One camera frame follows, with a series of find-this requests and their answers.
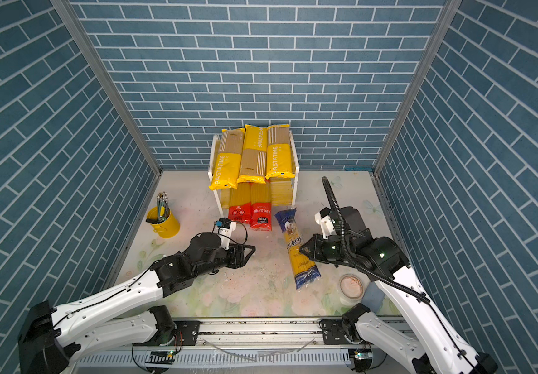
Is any grey blue oval pad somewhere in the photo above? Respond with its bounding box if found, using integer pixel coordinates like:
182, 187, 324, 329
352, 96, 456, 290
361, 282, 385, 313

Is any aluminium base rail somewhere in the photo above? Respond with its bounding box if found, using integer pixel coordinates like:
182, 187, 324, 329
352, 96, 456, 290
77, 315, 426, 373

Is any plain yellow pasta package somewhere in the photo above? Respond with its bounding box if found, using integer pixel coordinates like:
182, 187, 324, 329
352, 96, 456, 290
237, 125, 267, 184

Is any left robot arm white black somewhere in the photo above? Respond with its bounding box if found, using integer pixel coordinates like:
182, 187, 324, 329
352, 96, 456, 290
18, 232, 256, 373

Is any yellow Pastatime pasta package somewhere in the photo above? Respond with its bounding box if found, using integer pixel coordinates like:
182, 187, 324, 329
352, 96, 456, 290
266, 124, 295, 179
209, 128, 245, 190

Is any round tape roll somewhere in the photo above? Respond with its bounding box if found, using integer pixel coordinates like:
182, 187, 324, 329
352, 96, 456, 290
337, 274, 365, 306

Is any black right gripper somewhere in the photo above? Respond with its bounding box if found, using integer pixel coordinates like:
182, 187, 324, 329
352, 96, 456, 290
298, 231, 353, 263

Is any red yellow spaghetti package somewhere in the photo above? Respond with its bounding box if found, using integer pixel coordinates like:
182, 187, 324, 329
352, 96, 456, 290
228, 182, 252, 224

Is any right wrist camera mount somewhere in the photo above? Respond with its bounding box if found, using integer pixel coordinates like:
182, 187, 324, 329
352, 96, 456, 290
315, 207, 336, 239

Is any white frame wooden shelf rack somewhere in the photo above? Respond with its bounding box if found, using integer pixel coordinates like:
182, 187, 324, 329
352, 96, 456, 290
207, 132, 300, 216

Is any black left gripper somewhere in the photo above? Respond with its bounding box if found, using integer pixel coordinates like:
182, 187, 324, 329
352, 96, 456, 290
192, 242, 257, 278

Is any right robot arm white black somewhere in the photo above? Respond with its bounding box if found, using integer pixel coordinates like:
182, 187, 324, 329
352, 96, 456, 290
300, 207, 497, 373

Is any blue spaghetti package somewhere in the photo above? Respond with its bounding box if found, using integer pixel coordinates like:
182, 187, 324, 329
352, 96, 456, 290
274, 208, 321, 290

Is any yellow pen holder cup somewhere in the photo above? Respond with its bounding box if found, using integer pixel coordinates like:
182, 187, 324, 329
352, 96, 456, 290
146, 207, 180, 238

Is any red labelled spaghetti package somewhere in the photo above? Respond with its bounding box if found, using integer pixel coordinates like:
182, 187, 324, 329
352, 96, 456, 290
250, 182, 272, 232

